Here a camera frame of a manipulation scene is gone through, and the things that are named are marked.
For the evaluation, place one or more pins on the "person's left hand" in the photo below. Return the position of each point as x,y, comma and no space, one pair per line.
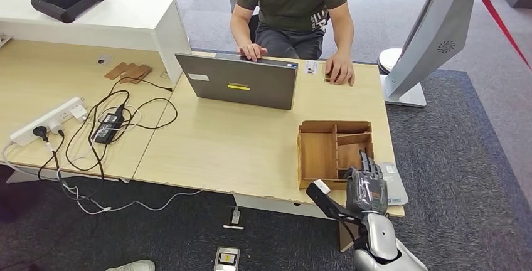
341,67

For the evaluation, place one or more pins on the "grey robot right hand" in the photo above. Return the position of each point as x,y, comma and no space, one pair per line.
365,190

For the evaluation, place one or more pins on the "person's right hand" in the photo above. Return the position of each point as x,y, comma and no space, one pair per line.
252,51

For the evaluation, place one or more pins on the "white ID card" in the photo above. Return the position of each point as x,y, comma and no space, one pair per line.
311,67

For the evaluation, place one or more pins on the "person's right forearm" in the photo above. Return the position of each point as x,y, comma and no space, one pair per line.
240,24

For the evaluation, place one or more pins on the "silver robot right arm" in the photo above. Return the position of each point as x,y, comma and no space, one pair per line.
382,240

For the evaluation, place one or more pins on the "person's left forearm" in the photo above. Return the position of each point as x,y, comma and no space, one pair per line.
343,28

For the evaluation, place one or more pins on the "white card reader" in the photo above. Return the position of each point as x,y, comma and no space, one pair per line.
395,186

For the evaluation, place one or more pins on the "small yellow brown item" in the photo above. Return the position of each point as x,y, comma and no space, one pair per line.
327,77

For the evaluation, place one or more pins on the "dark grey laptop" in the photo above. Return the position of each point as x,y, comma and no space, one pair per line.
241,80

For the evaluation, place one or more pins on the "white round base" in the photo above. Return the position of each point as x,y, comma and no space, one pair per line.
390,59

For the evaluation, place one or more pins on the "wooden desk leg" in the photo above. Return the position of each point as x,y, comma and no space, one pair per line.
345,238

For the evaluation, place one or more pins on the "wooden desk organizer box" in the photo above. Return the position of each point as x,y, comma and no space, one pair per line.
318,157

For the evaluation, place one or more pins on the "silver kiosk stand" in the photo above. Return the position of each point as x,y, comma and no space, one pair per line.
436,32

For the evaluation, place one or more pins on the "brown cardboard piece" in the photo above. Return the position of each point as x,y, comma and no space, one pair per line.
137,74
114,71

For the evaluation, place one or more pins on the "white desk shelf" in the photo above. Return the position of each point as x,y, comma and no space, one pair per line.
124,19

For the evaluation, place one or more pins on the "small grey round cap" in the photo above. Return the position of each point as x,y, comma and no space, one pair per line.
103,59

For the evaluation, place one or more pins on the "silver device with yellow label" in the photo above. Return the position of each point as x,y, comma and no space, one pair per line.
227,258

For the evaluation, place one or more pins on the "black power adapter brick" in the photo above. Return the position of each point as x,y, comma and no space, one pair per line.
107,128

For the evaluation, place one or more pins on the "red barrier ribbon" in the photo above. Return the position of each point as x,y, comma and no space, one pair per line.
498,17

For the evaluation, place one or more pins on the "white power strip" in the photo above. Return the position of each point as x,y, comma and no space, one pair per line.
45,121

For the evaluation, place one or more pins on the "white shoe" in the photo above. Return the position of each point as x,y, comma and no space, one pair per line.
133,266

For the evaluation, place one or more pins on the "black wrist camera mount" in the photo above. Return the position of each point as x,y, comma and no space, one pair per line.
326,200

